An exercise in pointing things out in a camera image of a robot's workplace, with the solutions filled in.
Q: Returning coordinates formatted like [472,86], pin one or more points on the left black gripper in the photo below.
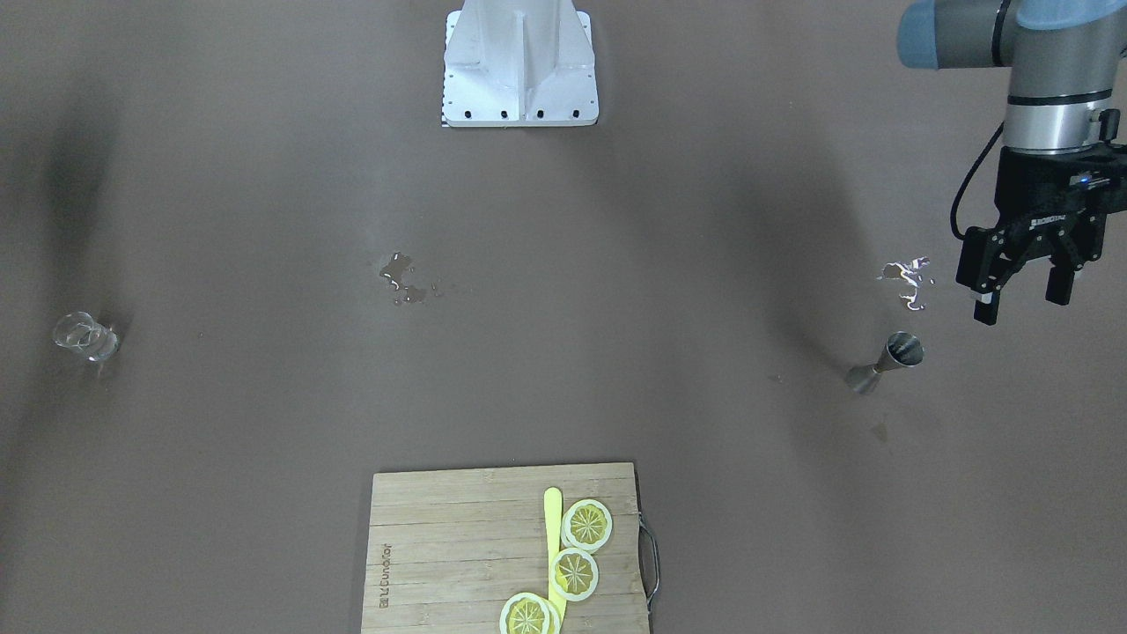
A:
[1032,187]

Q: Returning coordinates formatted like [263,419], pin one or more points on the steel double jigger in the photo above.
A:
[902,350]

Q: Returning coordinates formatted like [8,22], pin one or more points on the clear glass shaker cup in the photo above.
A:
[80,333]

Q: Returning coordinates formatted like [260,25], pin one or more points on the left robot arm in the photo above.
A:
[1063,57]

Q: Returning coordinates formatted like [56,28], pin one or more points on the upper lemon slice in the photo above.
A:
[587,525]

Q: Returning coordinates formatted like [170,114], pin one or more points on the lemon slice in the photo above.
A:
[587,525]
[528,613]
[573,575]

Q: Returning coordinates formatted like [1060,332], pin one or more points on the yellow plastic knife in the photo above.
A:
[553,512]

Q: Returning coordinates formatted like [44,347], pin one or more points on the middle lemon slice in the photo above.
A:
[573,575]

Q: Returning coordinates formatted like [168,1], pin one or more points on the lower lemon slice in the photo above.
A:
[528,613]

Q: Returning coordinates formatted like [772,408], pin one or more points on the bamboo cutting board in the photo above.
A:
[448,548]

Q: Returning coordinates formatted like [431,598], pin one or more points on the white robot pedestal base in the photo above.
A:
[530,64]

